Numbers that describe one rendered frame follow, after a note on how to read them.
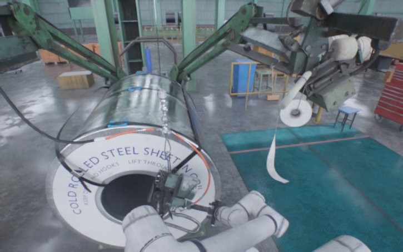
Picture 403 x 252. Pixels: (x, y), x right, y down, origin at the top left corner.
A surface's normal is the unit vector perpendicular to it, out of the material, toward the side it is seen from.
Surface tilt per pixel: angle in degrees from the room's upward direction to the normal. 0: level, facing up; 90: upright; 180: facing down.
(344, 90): 89
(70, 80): 90
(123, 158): 90
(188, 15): 90
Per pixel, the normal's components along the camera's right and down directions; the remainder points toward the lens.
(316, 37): 0.15, 0.46
